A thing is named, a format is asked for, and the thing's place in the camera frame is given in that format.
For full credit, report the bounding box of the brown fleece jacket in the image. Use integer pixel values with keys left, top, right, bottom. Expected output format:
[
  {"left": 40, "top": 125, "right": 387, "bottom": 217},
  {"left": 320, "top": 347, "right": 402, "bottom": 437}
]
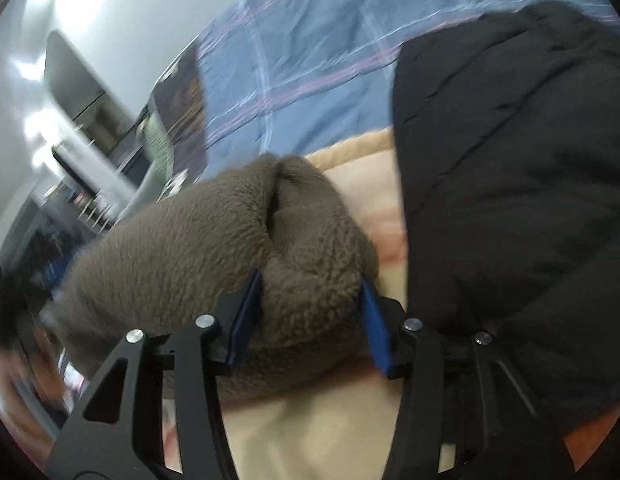
[{"left": 43, "top": 154, "right": 378, "bottom": 401}]

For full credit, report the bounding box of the pink plush blanket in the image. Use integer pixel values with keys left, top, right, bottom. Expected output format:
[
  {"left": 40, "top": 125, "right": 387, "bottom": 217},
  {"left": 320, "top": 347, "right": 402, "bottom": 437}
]
[{"left": 222, "top": 128, "right": 407, "bottom": 479}]

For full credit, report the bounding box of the green striped pillow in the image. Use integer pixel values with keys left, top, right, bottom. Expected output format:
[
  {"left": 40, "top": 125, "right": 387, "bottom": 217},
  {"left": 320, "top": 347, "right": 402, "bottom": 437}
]
[{"left": 137, "top": 108, "right": 174, "bottom": 197}]

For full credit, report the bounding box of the black puffer jacket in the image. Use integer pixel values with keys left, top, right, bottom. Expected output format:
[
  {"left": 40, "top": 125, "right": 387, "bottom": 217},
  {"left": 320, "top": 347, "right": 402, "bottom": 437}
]
[{"left": 392, "top": 1, "right": 620, "bottom": 432}]

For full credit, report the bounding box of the dark patterned pillow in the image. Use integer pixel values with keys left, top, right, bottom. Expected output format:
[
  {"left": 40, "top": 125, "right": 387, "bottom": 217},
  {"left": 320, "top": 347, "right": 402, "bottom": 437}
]
[{"left": 150, "top": 40, "right": 207, "bottom": 184}]

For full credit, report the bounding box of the blue plaid pillow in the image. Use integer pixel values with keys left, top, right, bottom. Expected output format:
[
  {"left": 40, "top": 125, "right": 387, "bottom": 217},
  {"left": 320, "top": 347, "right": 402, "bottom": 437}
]
[{"left": 187, "top": 0, "right": 620, "bottom": 178}]

